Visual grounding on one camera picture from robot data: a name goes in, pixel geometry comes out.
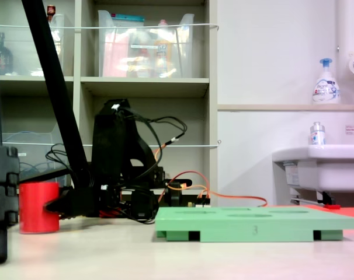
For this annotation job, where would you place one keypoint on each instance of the circuit board with green terminal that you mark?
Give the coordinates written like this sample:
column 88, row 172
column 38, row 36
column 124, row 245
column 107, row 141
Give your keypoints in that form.
column 199, row 204

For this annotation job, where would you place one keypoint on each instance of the clear plastic storage bin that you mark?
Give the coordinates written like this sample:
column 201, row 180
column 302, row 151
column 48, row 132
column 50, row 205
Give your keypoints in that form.
column 145, row 67
column 19, row 52
column 34, row 151

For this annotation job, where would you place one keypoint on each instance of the pink package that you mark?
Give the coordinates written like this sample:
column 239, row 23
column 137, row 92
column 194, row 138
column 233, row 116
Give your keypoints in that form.
column 114, row 58

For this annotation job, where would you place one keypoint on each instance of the white soap pump bottle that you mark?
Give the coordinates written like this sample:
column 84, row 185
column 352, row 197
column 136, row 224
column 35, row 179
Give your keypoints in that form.
column 326, row 87

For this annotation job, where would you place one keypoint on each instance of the red capped bottle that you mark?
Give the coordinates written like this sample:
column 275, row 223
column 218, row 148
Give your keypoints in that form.
column 50, row 11

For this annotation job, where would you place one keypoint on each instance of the yellow plastic bottle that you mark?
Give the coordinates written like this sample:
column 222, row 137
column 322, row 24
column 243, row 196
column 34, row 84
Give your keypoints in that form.
column 163, row 52

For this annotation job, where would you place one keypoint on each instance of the metal sink bracket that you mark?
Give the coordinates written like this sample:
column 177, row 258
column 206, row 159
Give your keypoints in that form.
column 323, row 195

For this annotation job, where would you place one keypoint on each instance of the blue edged pouch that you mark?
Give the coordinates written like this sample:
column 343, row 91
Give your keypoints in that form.
column 127, row 18

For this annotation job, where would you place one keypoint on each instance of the green shape sorter board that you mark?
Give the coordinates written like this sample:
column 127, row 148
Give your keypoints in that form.
column 253, row 229

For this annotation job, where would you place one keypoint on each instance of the beige shelf unit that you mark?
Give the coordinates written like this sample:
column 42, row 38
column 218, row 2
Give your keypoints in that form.
column 145, row 83

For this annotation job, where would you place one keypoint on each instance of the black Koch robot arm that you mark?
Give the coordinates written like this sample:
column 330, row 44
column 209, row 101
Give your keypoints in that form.
column 107, row 140

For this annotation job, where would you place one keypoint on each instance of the dark glass bottle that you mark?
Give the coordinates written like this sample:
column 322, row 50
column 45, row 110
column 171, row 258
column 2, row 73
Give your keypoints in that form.
column 4, row 58

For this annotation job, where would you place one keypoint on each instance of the red cylinder block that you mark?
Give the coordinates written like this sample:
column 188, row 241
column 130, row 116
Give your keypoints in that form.
column 34, row 216

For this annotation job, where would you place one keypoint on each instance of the black tripod brace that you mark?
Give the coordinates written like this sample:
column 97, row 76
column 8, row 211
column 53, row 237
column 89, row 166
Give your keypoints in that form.
column 42, row 175

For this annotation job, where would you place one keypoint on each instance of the small red flat piece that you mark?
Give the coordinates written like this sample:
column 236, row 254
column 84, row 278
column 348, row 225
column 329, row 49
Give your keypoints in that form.
column 331, row 207

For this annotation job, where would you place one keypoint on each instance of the small clear bottle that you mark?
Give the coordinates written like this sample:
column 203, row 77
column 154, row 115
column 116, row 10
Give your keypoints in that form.
column 317, row 135

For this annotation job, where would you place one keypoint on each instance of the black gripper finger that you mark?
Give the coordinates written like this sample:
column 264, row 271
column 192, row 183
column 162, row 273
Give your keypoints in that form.
column 65, row 190
column 64, row 204

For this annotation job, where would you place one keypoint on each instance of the white sink basin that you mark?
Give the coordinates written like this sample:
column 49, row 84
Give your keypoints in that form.
column 326, row 172

